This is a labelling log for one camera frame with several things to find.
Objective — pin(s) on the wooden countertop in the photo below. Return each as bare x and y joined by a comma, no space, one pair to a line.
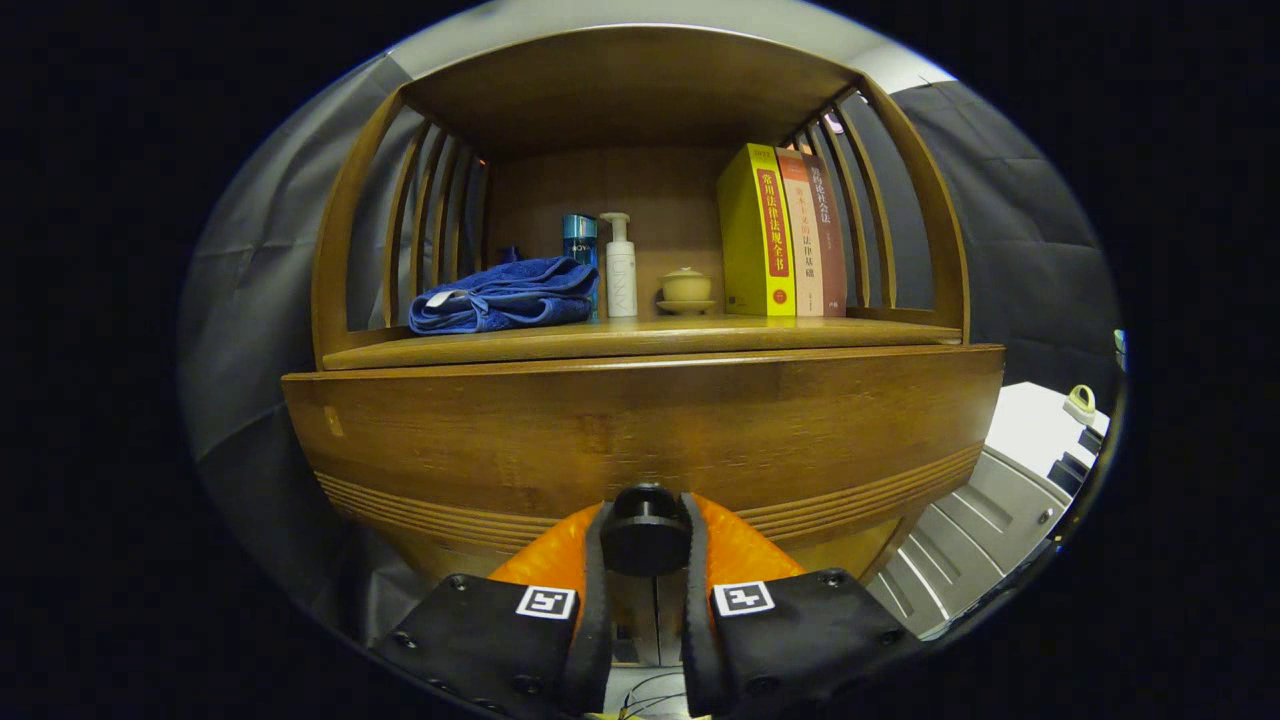
700,336

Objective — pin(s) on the small flat black object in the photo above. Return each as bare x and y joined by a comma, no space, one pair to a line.
1092,442

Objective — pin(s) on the small pale green object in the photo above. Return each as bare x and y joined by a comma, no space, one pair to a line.
1080,405

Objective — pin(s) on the beige lidded teacup with saucer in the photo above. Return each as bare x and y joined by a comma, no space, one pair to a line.
686,288

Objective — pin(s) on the wide wooden cabinet door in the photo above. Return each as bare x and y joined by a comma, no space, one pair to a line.
670,620

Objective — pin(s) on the brown book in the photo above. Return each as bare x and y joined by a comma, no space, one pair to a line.
830,250

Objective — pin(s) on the wooden drawer with black knob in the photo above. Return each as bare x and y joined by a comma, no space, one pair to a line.
640,430

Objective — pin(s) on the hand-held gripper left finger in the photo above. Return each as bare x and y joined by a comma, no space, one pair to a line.
500,630

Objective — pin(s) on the folded blue towel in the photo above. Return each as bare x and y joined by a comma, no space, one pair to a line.
510,295

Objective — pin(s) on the teal blue bottle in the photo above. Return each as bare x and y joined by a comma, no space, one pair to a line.
580,235

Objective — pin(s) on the thick yellow book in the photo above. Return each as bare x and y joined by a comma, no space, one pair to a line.
745,230

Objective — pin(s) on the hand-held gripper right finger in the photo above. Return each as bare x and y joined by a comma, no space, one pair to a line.
800,630

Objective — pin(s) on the narrow wooden cabinet door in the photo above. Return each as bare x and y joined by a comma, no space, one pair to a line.
635,620

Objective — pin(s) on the orange and white book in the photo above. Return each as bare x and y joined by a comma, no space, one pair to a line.
803,240

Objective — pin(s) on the white pump bottle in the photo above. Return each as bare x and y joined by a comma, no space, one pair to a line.
621,275

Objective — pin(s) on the wooden cabinet with slatted frame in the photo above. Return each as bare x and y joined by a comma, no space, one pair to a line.
620,90

